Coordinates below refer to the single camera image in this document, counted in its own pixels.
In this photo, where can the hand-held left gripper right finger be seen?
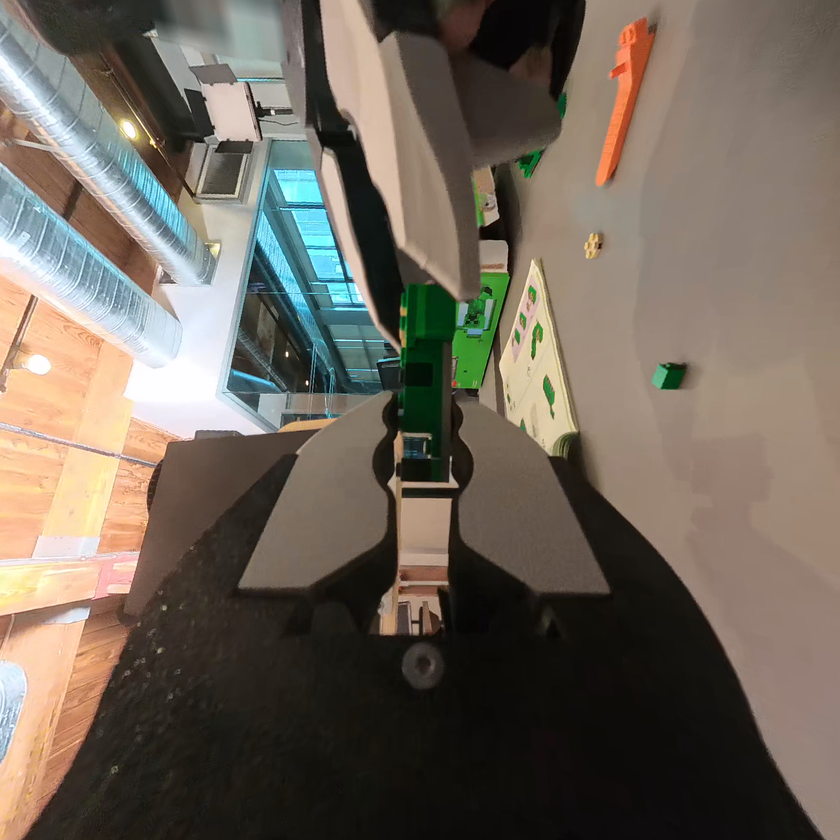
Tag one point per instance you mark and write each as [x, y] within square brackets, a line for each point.
[531, 518]

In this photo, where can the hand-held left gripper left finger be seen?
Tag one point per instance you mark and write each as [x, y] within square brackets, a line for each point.
[315, 512]

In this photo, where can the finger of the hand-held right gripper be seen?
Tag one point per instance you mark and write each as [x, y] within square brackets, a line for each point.
[354, 197]
[433, 164]

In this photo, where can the green brick assembly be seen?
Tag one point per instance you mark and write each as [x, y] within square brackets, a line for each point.
[420, 394]

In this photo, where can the grey desk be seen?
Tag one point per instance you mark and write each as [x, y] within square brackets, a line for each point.
[722, 295]

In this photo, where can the black and green brick build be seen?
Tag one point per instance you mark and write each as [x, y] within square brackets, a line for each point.
[528, 164]

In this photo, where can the orange brick separator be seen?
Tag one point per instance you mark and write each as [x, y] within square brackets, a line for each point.
[623, 98]

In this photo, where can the glass partition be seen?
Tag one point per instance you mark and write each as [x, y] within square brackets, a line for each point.
[295, 295]

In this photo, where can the brick instruction booklet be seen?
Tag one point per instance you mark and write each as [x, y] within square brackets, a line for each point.
[544, 367]

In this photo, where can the white ceiling unit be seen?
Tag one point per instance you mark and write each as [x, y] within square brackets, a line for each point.
[226, 111]

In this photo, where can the green toy set box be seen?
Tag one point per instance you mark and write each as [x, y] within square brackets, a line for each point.
[482, 354]

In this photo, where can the tan round brick plate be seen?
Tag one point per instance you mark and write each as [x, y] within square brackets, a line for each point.
[593, 244]

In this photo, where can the loose green brick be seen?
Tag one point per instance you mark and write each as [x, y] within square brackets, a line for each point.
[669, 376]

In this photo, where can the round ceiling light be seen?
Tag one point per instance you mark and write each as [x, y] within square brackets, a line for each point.
[37, 364]
[129, 129]

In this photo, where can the silver ventilation duct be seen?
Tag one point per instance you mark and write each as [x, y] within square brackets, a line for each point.
[65, 275]
[98, 151]

